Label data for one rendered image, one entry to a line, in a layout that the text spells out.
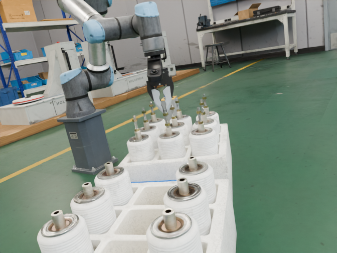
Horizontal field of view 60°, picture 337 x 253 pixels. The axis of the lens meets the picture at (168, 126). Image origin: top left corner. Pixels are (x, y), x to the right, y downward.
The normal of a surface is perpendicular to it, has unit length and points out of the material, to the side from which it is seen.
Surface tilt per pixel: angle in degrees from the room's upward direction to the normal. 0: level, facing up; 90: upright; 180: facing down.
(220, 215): 0
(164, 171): 90
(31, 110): 90
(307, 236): 0
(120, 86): 90
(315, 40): 90
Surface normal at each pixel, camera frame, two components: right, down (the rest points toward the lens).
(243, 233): -0.18, -0.95
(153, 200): -0.25, 0.30
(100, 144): 0.82, 0.00
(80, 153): -0.55, 0.32
